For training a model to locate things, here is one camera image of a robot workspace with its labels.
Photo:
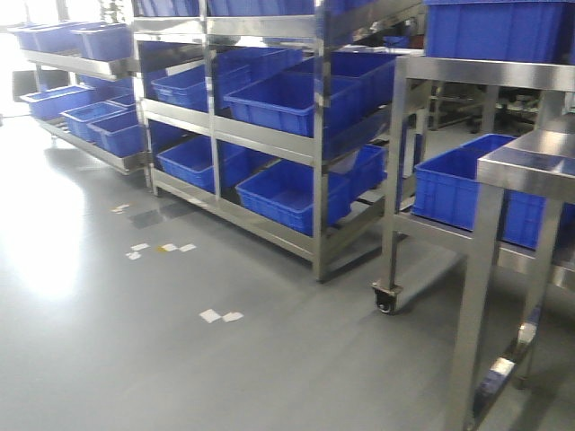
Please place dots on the blue crate atop cart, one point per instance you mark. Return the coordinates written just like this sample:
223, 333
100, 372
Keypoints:
515, 31

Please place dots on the stainless steel wheeled cart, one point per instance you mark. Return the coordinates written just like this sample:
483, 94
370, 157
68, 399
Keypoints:
414, 77

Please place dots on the steel low side rack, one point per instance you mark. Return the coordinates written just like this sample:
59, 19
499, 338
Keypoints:
86, 93

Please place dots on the blue crate on cart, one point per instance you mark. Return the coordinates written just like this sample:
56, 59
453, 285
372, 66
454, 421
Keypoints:
447, 191

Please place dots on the stainless steel shelving rack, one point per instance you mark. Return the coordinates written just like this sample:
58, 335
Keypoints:
280, 98

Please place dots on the black caster wheel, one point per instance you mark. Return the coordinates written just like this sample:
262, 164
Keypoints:
386, 298

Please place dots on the stainless steel table frame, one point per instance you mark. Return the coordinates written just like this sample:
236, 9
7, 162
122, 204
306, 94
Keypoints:
540, 163

